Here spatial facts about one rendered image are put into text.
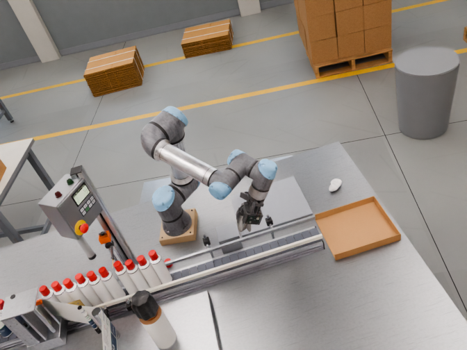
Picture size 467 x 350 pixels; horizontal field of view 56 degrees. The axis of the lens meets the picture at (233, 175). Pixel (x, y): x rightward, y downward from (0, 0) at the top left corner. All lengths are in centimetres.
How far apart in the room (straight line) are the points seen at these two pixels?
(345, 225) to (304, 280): 35
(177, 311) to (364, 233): 89
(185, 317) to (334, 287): 63
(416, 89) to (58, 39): 554
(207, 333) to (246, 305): 21
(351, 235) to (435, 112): 190
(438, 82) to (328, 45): 155
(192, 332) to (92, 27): 601
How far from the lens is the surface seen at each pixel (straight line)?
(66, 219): 177
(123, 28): 725
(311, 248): 202
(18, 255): 273
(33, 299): 197
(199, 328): 188
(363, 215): 218
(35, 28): 754
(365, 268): 199
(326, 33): 477
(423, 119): 380
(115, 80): 581
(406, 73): 361
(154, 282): 202
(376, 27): 488
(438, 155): 381
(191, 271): 206
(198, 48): 601
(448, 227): 327
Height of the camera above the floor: 243
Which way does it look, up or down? 39 degrees down
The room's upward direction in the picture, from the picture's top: 17 degrees counter-clockwise
